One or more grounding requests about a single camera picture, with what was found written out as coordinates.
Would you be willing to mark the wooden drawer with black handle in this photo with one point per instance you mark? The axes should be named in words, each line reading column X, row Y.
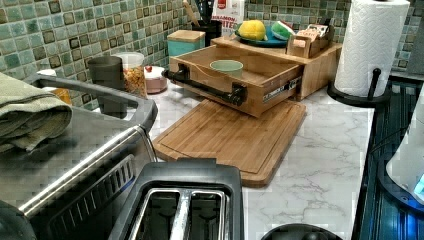
column 264, row 81

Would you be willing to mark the bamboo drawer cabinet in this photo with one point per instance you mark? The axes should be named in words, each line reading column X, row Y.
column 318, row 71

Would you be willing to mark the bamboo cutting board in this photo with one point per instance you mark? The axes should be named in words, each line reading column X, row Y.
column 256, row 146

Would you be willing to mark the green ceramic bowl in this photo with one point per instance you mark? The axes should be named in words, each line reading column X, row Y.
column 229, row 67

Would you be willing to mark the pink lidded container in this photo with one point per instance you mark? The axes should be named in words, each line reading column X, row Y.
column 155, row 82

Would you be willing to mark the black two-slot toaster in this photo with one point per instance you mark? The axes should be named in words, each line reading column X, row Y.
column 189, row 199

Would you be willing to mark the teal canister with wooden lid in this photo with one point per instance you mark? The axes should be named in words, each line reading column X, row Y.
column 184, row 41

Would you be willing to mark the black utensil holder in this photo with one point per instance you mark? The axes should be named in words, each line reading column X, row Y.
column 212, row 30

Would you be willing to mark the clear jar with cereal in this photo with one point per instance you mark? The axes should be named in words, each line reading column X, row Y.
column 133, row 70

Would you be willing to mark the yellow lemon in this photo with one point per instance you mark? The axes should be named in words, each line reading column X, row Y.
column 253, row 30

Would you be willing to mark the blue plate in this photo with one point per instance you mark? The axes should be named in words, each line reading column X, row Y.
column 271, row 42

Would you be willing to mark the wooden spoon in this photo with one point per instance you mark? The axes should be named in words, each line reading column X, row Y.
column 190, row 13

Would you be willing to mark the red and white box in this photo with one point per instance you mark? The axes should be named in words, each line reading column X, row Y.
column 229, row 13

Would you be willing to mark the green sponge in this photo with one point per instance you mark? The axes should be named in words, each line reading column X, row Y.
column 282, row 30

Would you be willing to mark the dark grey cup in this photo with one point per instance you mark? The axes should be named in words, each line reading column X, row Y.
column 107, row 71

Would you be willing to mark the wooden tea bag caddy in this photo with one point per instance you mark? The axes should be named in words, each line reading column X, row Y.
column 309, row 42

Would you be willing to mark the black round object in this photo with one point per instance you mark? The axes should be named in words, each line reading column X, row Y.
column 298, row 231

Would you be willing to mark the orange-filled jar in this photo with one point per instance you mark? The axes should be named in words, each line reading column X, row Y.
column 62, row 93

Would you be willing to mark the stainless steel toaster oven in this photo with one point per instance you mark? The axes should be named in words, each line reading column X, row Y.
column 73, row 187

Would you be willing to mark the folded green towel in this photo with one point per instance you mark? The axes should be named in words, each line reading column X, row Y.
column 29, row 115

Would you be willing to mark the paper towel roll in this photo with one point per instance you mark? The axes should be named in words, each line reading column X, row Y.
column 371, row 40

